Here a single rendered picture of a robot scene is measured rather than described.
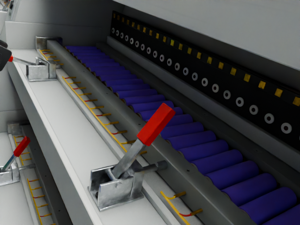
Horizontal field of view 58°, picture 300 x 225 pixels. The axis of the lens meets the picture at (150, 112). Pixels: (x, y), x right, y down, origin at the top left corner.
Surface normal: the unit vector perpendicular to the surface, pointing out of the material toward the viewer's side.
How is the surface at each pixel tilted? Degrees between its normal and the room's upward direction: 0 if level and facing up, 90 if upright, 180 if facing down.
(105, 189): 90
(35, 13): 90
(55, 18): 90
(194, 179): 18
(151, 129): 72
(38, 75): 90
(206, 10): 108
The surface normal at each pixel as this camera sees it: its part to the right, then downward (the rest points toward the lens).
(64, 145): 0.17, -0.88
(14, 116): 0.52, 0.46
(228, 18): -0.84, 0.11
